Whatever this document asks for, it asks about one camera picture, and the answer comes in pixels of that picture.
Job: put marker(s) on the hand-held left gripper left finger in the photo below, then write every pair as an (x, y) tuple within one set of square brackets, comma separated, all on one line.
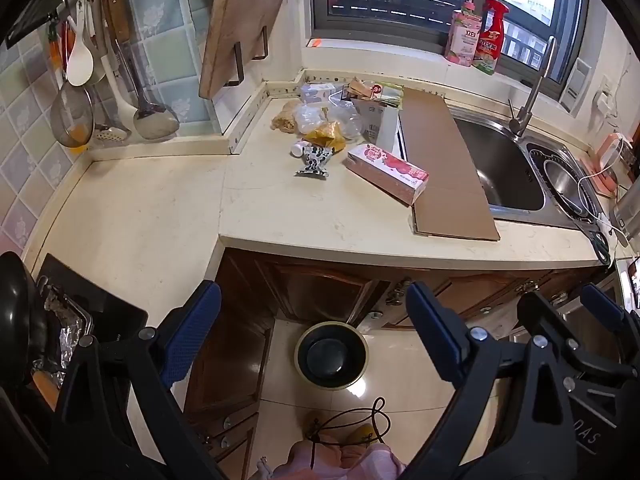
[(195, 325)]

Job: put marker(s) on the silver countertop appliance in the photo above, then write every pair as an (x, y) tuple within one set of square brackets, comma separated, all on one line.
[(627, 210)]

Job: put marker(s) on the red label snack packet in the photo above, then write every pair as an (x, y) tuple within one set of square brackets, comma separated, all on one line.
[(362, 87)]

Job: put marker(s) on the black board holder bracket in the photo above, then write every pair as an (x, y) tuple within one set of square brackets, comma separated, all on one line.
[(240, 62), (265, 49)]

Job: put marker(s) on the white wall panel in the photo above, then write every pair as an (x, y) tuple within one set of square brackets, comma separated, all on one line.
[(575, 85)]

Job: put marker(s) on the red spray bottle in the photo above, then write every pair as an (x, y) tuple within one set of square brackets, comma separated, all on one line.
[(487, 45)]

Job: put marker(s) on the steel bowl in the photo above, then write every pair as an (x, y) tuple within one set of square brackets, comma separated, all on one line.
[(570, 185)]

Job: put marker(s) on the black and white wrapper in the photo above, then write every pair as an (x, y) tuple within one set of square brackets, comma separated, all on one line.
[(315, 160)]

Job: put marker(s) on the round cream trash bin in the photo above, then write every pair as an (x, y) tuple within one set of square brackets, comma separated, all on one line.
[(330, 360)]

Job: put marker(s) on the brown cardboard sheet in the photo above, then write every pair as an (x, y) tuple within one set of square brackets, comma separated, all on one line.
[(440, 160)]

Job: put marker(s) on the small white bottle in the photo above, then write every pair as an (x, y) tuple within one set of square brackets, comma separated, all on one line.
[(298, 148)]

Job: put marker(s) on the long pink box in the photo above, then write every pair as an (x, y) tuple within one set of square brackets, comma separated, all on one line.
[(385, 167)]

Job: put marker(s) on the pink pants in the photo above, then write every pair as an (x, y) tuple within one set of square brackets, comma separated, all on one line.
[(370, 465)]

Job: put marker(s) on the black wok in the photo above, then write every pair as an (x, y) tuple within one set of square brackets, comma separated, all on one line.
[(15, 310)]

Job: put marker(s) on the hanging kitchen utensils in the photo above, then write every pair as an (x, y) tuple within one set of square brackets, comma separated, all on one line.
[(155, 122)]

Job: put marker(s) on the steel slotted spatula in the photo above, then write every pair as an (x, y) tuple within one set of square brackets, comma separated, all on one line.
[(112, 134)]

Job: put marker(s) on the orange kitchen tool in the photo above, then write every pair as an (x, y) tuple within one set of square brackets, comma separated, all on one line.
[(55, 47)]

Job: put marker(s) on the steel mesh strainer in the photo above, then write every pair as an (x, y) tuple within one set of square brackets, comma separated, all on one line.
[(72, 115)]

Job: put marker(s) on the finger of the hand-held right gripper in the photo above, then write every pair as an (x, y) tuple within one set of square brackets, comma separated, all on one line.
[(600, 302), (532, 310)]

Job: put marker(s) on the white cardboard box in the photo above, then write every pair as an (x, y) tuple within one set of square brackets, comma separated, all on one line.
[(382, 122)]

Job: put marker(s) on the steel faucet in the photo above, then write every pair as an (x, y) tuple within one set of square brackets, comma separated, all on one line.
[(532, 90)]

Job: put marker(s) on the black scissors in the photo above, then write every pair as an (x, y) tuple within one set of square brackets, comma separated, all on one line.
[(600, 247)]

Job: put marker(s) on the yellow snack bag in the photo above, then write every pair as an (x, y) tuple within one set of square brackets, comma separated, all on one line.
[(325, 135)]

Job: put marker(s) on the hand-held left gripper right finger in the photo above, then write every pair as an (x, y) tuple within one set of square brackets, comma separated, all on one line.
[(435, 330)]

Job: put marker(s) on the pink appliance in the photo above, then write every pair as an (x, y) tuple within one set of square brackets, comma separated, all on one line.
[(612, 160)]

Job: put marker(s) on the pale green packet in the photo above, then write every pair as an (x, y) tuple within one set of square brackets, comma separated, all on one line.
[(392, 94)]

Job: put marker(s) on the pink dish soap bottle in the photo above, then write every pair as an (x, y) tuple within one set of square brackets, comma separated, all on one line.
[(462, 40)]

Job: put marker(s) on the wooden cutting board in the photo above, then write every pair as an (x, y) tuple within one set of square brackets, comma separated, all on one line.
[(240, 25)]

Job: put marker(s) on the blue and white pack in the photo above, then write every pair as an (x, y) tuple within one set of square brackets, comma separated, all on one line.
[(315, 92)]

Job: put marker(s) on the white wall socket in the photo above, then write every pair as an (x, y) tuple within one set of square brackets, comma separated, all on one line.
[(606, 95)]

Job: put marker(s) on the stainless steel built-in appliance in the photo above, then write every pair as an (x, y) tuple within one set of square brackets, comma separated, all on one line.
[(575, 317)]

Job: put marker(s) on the white rice paddle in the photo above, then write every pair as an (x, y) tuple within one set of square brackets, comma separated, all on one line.
[(80, 65)]

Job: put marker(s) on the stainless steel sink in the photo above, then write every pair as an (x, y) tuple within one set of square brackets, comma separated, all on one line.
[(500, 170)]

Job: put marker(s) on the orange sticker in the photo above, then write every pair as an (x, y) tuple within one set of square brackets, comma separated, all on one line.
[(314, 42)]

